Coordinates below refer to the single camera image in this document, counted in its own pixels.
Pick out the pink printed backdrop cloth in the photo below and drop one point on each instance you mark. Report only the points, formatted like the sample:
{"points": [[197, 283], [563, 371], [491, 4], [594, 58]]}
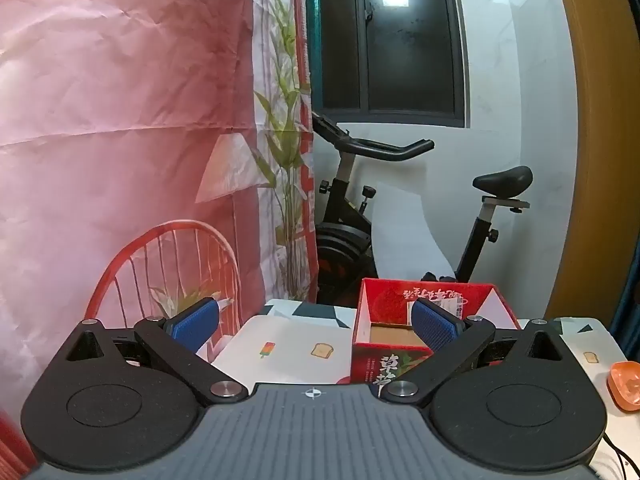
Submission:
{"points": [[125, 110]]}

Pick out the blue curtain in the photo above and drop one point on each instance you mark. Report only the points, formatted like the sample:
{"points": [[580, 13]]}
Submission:
{"points": [[629, 315]]}

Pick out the grey geometric tablecloth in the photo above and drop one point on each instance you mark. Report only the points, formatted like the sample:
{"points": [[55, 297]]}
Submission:
{"points": [[310, 310]]}

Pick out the yellow wooden door frame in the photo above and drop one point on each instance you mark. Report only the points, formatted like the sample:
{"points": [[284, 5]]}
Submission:
{"points": [[595, 135]]}

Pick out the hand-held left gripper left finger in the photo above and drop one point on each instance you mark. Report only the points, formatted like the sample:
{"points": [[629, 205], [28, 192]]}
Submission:
{"points": [[192, 322]]}

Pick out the orange bowl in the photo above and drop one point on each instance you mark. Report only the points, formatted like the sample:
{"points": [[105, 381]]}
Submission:
{"points": [[625, 382]]}

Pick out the white foam sheet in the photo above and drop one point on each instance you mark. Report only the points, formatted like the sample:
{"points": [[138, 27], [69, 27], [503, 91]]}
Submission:
{"points": [[405, 240]]}

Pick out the red cardboard box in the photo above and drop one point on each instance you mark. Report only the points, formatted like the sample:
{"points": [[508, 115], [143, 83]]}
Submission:
{"points": [[380, 312]]}

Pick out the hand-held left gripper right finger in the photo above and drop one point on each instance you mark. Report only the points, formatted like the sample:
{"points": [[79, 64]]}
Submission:
{"points": [[434, 325]]}

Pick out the dark window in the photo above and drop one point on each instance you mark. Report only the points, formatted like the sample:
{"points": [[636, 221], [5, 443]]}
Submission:
{"points": [[400, 50]]}

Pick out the black exercise bike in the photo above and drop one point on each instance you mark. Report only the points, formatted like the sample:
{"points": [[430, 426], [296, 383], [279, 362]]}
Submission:
{"points": [[345, 230]]}

